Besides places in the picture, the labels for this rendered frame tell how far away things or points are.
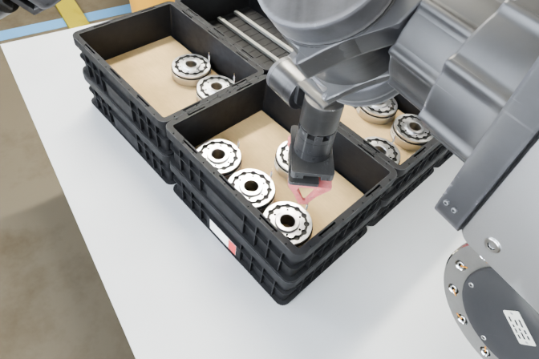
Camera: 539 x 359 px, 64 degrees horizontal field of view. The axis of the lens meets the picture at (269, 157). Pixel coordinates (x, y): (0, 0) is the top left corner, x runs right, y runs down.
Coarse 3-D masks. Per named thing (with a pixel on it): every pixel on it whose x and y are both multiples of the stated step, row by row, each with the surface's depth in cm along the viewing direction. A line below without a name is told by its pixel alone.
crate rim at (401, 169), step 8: (344, 128) 93; (352, 136) 92; (360, 136) 92; (368, 144) 91; (432, 144) 93; (376, 152) 90; (416, 152) 91; (424, 152) 91; (384, 160) 88; (392, 160) 89; (408, 160) 89; (416, 160) 90; (400, 168) 87; (408, 168) 89; (400, 176) 89
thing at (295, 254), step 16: (256, 80) 101; (224, 96) 96; (192, 112) 92; (176, 144) 88; (352, 144) 91; (192, 160) 85; (208, 176) 83; (224, 176) 81; (224, 192) 81; (240, 192) 79; (368, 192) 82; (240, 208) 79; (256, 208) 77; (352, 208) 79; (256, 224) 77; (272, 224) 75; (336, 224) 77; (272, 240) 76; (288, 240) 74; (320, 240) 74; (288, 256) 74; (304, 256) 73
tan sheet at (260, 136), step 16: (240, 128) 104; (256, 128) 105; (272, 128) 105; (240, 144) 101; (256, 144) 101; (272, 144) 102; (256, 160) 98; (272, 160) 98; (272, 176) 95; (336, 176) 97; (288, 192) 93; (304, 192) 93; (336, 192) 94; (352, 192) 95; (320, 208) 91; (336, 208) 91; (320, 224) 88
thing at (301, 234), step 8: (272, 208) 86; (280, 208) 86; (288, 208) 86; (296, 208) 87; (304, 208) 87; (272, 216) 85; (304, 216) 86; (304, 224) 85; (312, 224) 84; (296, 232) 83; (304, 232) 83; (296, 240) 82; (304, 240) 82
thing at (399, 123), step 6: (408, 114) 109; (396, 120) 107; (402, 120) 108; (420, 120) 109; (396, 126) 106; (402, 126) 106; (402, 132) 105; (408, 132) 105; (426, 132) 106; (408, 138) 103; (414, 138) 104; (420, 138) 104; (426, 138) 105
